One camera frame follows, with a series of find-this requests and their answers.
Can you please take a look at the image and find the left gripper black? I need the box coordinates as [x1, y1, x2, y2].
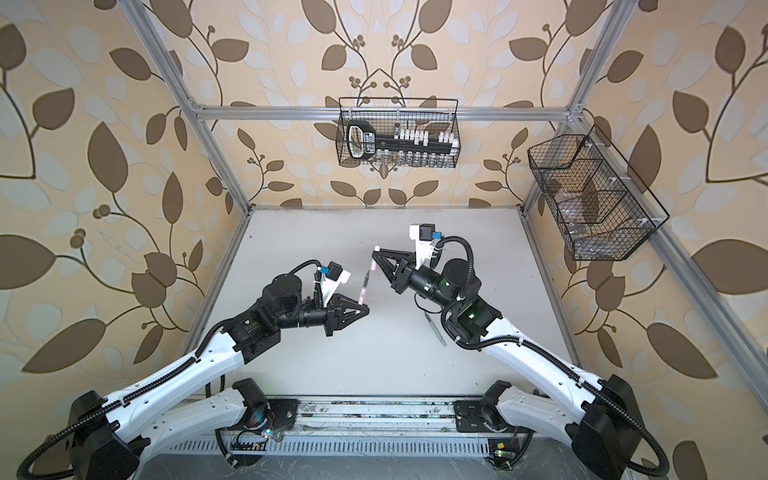
[273, 291, 369, 337]

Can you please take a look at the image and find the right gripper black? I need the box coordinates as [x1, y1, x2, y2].
[376, 249, 459, 316]

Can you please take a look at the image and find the pink pen cap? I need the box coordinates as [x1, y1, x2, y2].
[371, 245, 380, 271]

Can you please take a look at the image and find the pink fountain pen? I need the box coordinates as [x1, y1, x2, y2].
[358, 270, 371, 305]

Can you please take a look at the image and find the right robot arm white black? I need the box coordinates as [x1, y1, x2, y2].
[372, 236, 670, 479]

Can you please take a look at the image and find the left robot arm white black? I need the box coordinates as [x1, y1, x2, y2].
[16, 259, 370, 479]

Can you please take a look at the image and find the black socket holder tool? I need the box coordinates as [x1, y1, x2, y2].
[341, 120, 461, 161]

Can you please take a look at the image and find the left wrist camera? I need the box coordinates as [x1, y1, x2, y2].
[318, 261, 351, 307]

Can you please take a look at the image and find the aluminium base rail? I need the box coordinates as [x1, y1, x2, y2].
[161, 394, 625, 460]

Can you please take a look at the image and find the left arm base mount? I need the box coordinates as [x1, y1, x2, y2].
[230, 398, 300, 432]

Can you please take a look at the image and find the rear wire basket black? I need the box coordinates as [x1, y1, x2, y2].
[335, 95, 462, 169]

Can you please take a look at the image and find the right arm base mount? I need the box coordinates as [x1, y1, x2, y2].
[453, 400, 530, 436]

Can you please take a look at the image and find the side wire basket black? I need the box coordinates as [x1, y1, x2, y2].
[527, 125, 670, 261]

